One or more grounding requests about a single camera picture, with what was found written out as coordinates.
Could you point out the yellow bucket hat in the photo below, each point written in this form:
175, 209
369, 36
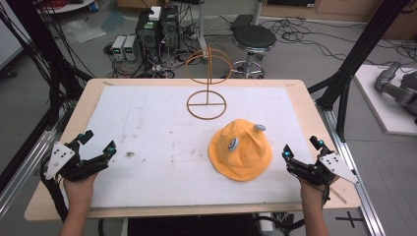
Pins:
241, 157

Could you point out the grey metal stand pole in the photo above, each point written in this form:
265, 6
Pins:
201, 29

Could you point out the person's left hand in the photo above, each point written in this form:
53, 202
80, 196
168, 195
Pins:
78, 193

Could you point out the grey bench power supply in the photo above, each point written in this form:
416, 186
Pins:
130, 47
118, 47

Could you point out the white power strip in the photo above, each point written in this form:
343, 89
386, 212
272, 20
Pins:
266, 224

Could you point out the white platform board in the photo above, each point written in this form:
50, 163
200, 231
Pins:
390, 121

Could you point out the wooden table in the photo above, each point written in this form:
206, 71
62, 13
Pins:
327, 196

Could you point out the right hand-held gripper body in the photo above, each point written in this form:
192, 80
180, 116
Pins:
336, 165

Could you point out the aluminium rail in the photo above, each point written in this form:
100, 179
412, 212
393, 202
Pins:
354, 164
23, 170

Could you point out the black round stool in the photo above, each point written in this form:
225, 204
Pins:
254, 37

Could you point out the white table mat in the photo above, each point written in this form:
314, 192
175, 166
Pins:
164, 147

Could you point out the white round table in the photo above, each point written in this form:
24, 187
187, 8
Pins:
65, 5

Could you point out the person's right hand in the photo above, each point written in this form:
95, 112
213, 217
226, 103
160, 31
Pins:
311, 195

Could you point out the clear plastic sheet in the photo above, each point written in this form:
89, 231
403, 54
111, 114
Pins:
86, 29

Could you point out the wooden hat stand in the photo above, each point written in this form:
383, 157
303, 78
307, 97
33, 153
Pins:
208, 98

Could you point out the white box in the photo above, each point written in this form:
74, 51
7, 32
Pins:
154, 13

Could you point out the black computer tower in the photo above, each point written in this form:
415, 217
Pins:
147, 36
170, 31

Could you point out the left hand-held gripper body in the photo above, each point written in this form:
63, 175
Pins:
60, 157

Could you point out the black metal frame post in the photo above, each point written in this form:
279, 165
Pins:
39, 49
360, 52

